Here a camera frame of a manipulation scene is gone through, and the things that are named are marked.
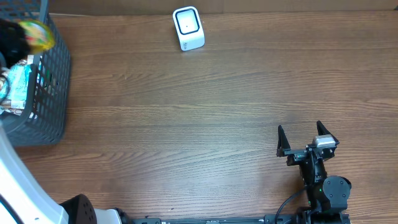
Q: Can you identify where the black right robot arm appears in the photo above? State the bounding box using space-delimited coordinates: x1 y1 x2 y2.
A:
272 121 352 224

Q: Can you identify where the teal wipes packet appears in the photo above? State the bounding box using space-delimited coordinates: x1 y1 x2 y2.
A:
1 65 31 110

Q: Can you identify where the green yellow snack package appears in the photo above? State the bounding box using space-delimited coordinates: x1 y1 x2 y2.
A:
18 20 55 54

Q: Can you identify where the dark grey plastic basket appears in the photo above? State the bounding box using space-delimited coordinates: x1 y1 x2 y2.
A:
1 0 71 146

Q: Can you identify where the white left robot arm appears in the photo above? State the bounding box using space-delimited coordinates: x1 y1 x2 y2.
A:
1 128 122 224

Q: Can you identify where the white barcode scanner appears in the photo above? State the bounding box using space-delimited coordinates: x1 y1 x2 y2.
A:
172 6 205 52

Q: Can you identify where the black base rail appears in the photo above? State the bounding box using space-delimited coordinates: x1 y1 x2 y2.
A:
132 214 299 224

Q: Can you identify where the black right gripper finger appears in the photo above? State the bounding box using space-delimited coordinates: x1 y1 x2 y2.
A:
276 125 291 157
317 120 339 145

